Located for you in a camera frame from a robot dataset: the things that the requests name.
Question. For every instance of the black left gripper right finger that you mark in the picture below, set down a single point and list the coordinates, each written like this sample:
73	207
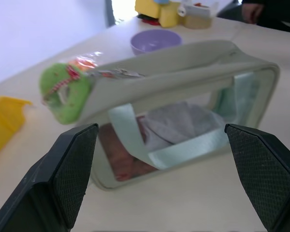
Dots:
263	178

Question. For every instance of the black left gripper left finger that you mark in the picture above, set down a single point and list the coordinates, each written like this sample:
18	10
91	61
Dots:
50	183

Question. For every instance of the clear pale green pouch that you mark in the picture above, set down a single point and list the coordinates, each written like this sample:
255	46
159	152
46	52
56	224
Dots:
174	79

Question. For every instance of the yellow bag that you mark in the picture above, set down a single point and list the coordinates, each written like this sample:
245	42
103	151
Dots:
2	120

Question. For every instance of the green plush toy in wrapper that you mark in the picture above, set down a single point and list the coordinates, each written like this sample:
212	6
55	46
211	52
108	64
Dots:
62	91

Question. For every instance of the grey folded cloth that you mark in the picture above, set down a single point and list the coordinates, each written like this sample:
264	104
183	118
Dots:
181	125

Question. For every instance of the person in dark clothes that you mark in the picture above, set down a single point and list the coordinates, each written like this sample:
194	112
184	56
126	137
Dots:
268	12

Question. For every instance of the purple bowl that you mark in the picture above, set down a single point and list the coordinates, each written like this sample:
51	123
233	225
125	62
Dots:
155	41

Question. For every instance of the clear jar with white lid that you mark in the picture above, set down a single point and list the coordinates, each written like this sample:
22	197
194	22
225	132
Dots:
198	14

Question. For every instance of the yellow toy block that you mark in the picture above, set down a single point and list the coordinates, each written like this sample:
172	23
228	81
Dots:
159	10

